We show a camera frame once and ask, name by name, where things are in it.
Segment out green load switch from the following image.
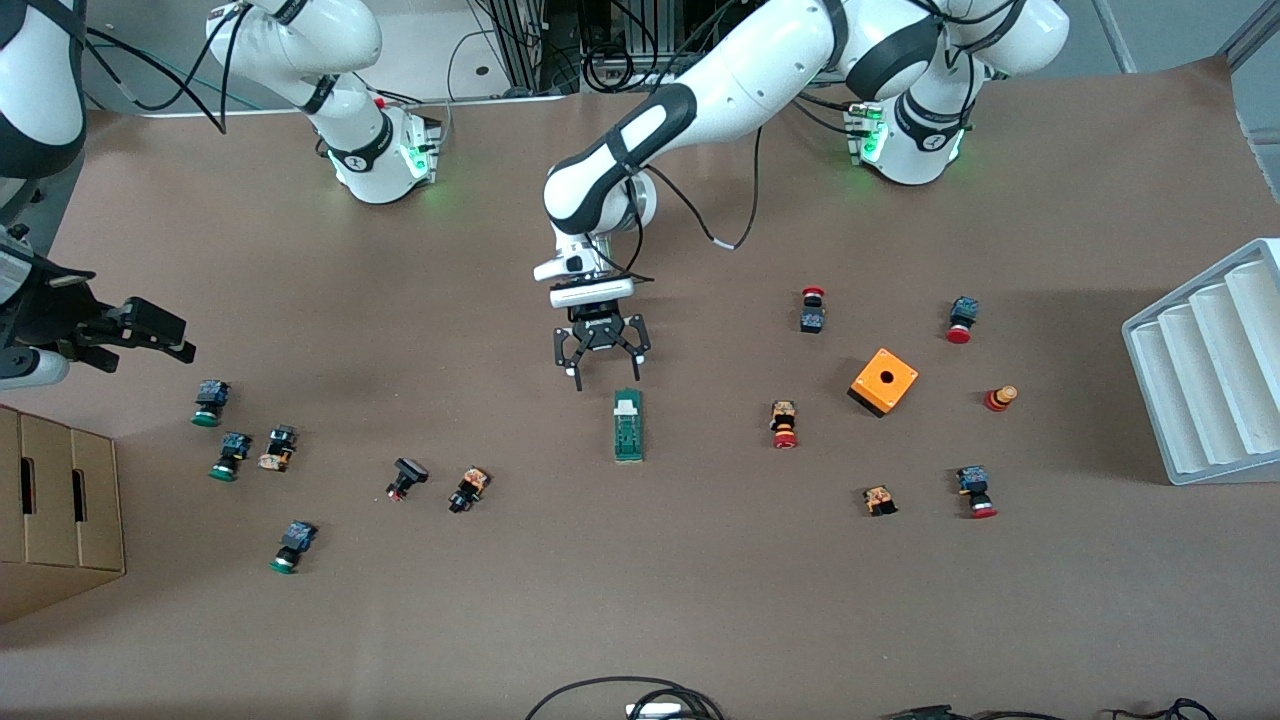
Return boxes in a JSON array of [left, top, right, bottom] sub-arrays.
[[612, 388, 647, 464]]

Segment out green mushroom pushbutton blue block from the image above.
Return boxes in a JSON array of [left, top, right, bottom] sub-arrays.
[[208, 431, 253, 483], [268, 520, 319, 576], [191, 379, 231, 429]]

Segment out brown cardboard bin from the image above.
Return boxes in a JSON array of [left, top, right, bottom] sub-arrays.
[[18, 412, 79, 613], [0, 403, 26, 626], [70, 428, 128, 593]]

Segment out black rectangular pushbutton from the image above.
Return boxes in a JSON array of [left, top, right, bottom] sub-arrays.
[[385, 457, 430, 503]]

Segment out brown paper table cover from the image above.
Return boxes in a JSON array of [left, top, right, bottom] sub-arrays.
[[0, 55, 1280, 720]]

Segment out wide red mushroom emergency button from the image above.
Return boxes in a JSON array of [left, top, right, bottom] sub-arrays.
[[955, 465, 999, 520]]

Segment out grey slotted tray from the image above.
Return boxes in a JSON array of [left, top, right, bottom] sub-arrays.
[[1121, 237, 1280, 487]]

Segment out black selector switch orange block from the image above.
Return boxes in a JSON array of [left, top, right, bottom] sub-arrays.
[[447, 467, 491, 515]]

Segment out orange button enclosure box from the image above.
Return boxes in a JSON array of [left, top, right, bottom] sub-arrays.
[[847, 347, 920, 419]]

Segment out equipment rack with cables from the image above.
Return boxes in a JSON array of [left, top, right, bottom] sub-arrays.
[[470, 0, 761, 101]]

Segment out black looped cable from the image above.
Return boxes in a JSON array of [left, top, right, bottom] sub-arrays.
[[523, 676, 726, 720]]

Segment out black flat cable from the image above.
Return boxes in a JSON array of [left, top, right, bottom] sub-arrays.
[[880, 704, 1066, 720]]

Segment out aluminium frame profile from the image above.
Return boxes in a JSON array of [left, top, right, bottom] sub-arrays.
[[1090, 0, 1139, 76], [1220, 0, 1280, 71]]

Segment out black coiled cable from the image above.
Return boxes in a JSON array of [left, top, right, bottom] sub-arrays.
[[1110, 697, 1219, 720]]

